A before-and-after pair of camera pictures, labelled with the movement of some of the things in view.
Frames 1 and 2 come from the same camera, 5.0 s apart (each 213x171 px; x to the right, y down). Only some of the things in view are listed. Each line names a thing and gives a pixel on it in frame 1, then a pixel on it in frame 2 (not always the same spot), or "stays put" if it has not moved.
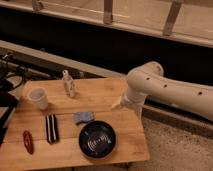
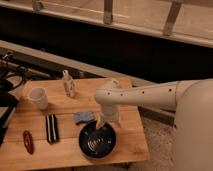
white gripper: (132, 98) → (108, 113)
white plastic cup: (40, 96) stays put
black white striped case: (52, 131) stays put
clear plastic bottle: (69, 84) stays put
